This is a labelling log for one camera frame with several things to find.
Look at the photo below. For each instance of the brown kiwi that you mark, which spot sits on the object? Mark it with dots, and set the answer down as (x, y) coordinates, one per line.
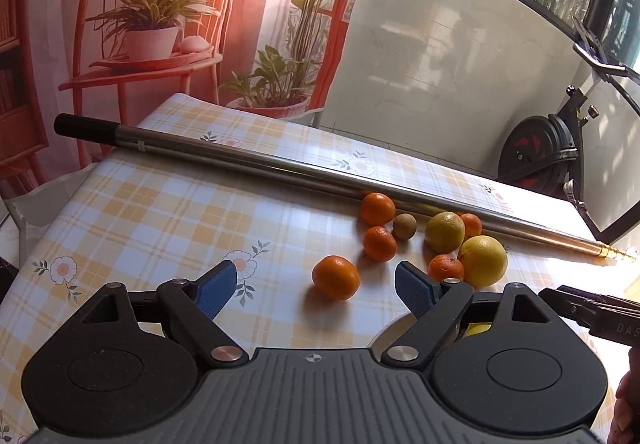
(404, 226)

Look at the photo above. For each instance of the printed room backdrop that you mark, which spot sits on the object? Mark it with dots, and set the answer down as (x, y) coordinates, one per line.
(119, 59)

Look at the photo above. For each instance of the yellow-green citrus fruit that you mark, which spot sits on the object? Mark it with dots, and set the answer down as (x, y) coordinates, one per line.
(445, 232)

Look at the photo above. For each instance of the green apple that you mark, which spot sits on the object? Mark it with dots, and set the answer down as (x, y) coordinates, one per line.
(476, 328)

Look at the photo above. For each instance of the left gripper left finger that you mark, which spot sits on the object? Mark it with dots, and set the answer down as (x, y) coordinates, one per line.
(186, 311)

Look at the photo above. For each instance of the black exercise bike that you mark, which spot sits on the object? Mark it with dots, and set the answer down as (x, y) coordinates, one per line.
(545, 154)

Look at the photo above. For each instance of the large yellow lemon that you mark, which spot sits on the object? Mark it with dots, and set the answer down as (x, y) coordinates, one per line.
(484, 261)

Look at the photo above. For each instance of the person right hand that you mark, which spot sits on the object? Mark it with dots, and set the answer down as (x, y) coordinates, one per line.
(624, 427)

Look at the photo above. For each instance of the long metal pole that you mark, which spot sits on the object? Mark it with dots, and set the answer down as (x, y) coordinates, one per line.
(316, 178)

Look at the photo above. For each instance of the mandarin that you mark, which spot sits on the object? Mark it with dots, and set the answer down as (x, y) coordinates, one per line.
(472, 223)
(445, 267)
(377, 209)
(378, 244)
(336, 278)

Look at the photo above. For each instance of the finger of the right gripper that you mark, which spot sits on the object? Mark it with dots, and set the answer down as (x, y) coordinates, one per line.
(589, 309)

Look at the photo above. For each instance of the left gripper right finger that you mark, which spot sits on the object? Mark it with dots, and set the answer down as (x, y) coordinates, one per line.
(438, 308)

